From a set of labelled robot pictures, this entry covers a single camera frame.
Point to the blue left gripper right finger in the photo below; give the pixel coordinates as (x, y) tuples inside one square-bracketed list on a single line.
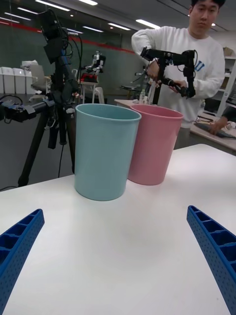
[(218, 251)]

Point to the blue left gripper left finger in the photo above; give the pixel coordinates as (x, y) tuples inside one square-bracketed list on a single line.
[(17, 251)]

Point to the black jointed control arm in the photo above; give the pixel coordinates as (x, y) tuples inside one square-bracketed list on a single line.
[(182, 57)]

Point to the seated person's forearm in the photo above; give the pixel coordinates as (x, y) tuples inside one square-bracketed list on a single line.
[(229, 112)]

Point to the seated person's hand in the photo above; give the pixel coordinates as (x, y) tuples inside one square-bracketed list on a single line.
[(218, 125)]

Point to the person's left hand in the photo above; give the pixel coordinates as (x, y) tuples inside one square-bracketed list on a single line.
[(179, 86)]

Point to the person's right hand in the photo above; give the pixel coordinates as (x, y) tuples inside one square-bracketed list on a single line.
[(153, 73)]

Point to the pale wooden work table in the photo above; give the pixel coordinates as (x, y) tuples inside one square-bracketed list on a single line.
[(221, 142)]

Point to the pink plastic bin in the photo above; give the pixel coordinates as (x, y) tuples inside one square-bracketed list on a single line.
[(152, 147)]

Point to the dark keyboard on work table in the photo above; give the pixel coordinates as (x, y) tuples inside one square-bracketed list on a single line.
[(206, 128)]

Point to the pale blue plastic bin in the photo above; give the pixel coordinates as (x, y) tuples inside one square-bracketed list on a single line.
[(103, 160)]

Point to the black and blue boom device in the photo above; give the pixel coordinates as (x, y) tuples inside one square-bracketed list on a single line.
[(14, 109)]

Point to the white shelf unit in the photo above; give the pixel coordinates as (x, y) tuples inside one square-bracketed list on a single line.
[(227, 93)]

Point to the white storage box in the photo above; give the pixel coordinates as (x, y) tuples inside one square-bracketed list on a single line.
[(19, 80), (8, 80), (28, 82)]

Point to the small white bottle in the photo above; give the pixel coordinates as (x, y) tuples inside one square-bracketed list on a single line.
[(142, 96)]

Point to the white-based office chair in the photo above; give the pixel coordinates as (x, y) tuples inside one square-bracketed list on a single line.
[(40, 78)]

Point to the white plastic chair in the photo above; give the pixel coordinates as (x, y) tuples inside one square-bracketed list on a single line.
[(99, 94)]

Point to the small white humanoid robot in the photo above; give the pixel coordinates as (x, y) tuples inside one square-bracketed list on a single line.
[(98, 64)]

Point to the person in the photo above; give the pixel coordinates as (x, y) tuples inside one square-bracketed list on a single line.
[(177, 41)]

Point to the black camera tripod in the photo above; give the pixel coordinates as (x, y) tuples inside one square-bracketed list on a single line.
[(61, 83)]

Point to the black camera on tripod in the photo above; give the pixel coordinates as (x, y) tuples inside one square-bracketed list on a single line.
[(52, 37)]

